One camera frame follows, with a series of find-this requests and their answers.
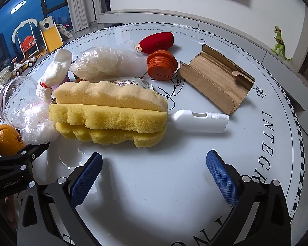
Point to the white sock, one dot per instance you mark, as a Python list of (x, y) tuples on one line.
[(57, 66)]

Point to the green dinosaur toy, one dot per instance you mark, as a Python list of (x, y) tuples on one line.
[(279, 43)]

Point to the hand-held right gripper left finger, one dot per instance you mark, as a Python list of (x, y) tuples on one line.
[(86, 180)]

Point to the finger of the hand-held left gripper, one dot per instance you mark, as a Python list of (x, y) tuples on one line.
[(25, 156)]

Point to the toy swing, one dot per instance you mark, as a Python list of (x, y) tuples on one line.
[(28, 43)]

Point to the yellow sponge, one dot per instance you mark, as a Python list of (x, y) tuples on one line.
[(105, 112)]

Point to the orange plastic screw cap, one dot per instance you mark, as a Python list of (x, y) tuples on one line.
[(159, 68)]

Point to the clear plastic bag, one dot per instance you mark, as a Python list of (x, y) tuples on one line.
[(102, 61)]

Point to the silver snack wrapper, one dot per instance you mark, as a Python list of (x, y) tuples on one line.
[(128, 82)]

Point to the brown cardboard piece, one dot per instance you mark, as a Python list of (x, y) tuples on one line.
[(210, 82)]

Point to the black thread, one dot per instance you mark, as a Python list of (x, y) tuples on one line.
[(175, 82)]

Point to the red velvet box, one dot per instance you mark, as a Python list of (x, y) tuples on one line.
[(157, 41)]

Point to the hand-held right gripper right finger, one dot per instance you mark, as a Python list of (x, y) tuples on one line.
[(222, 176)]

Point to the white basket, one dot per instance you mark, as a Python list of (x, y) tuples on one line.
[(3, 78)]

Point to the orange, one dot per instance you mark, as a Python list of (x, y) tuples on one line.
[(6, 139)]

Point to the toy car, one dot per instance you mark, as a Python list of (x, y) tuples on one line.
[(21, 68)]

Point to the grey curtain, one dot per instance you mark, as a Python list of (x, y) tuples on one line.
[(82, 2)]

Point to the yellow toy slide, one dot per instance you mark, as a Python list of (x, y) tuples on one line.
[(51, 37)]

